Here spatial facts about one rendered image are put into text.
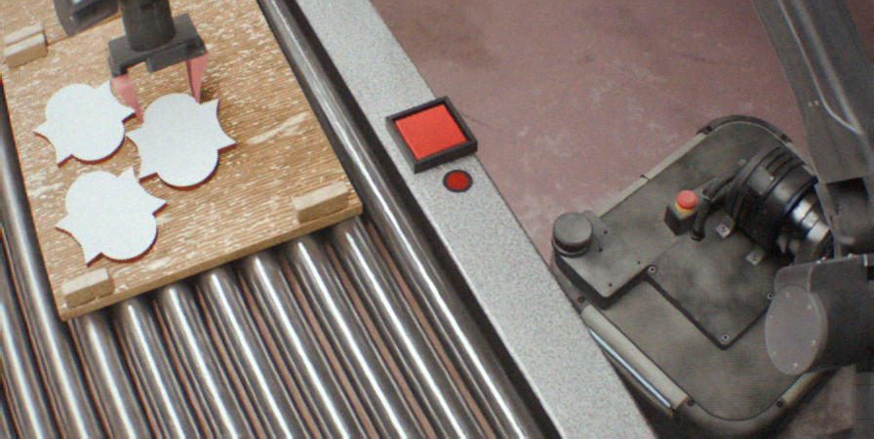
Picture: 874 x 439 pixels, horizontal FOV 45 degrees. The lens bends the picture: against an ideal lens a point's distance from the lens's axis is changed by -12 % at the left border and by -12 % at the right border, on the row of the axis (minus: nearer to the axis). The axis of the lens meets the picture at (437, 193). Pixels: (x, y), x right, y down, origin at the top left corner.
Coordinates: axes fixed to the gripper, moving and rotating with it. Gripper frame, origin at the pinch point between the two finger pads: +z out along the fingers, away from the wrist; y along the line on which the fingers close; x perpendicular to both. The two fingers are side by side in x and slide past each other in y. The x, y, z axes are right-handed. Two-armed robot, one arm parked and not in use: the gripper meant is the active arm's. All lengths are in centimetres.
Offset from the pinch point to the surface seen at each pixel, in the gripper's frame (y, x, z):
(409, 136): 23.9, -12.4, 6.0
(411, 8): 71, 121, 64
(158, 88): -0.2, 5.2, 0.1
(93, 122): -9.2, 2.4, -0.1
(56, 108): -13.4, 6.7, -1.4
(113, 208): -9.7, -10.5, 3.7
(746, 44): 142, 82, 76
